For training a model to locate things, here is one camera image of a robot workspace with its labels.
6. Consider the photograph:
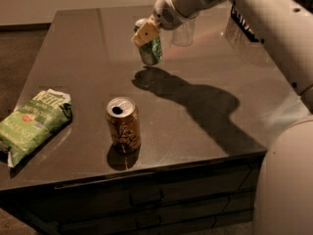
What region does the brown soda can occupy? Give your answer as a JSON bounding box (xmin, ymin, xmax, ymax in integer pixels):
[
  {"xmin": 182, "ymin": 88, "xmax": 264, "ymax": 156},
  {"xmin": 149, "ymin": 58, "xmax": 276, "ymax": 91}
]
[{"xmin": 106, "ymin": 97, "xmax": 141, "ymax": 154}]

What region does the green soda can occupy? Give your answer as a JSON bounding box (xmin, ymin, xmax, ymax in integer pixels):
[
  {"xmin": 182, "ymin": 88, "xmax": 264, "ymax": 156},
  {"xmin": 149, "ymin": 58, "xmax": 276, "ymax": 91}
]
[{"xmin": 134, "ymin": 18, "xmax": 162, "ymax": 66}]

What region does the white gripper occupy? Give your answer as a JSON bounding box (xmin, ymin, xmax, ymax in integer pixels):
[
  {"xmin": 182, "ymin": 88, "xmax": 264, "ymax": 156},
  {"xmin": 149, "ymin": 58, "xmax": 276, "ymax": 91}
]
[{"xmin": 132, "ymin": 0, "xmax": 199, "ymax": 47}]

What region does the dark drawer cabinet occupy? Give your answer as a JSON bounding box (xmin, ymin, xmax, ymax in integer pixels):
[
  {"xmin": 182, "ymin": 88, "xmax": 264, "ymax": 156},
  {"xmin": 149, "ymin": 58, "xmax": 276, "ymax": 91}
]
[{"xmin": 0, "ymin": 154, "xmax": 265, "ymax": 235}]

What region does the green chip bag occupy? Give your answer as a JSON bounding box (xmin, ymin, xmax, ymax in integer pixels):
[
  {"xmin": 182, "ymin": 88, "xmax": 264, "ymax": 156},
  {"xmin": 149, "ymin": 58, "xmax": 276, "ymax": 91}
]
[{"xmin": 0, "ymin": 89, "xmax": 72, "ymax": 168}]

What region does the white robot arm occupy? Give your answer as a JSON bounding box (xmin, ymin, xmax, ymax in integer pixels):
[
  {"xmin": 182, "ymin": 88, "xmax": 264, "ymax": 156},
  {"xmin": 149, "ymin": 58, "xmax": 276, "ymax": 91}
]
[{"xmin": 132, "ymin": 0, "xmax": 313, "ymax": 235}]

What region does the black wire napkin basket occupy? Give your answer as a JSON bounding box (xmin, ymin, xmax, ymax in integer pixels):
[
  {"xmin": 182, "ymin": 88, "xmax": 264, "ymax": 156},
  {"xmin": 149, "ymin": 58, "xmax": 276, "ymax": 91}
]
[{"xmin": 231, "ymin": 5, "xmax": 258, "ymax": 42}]

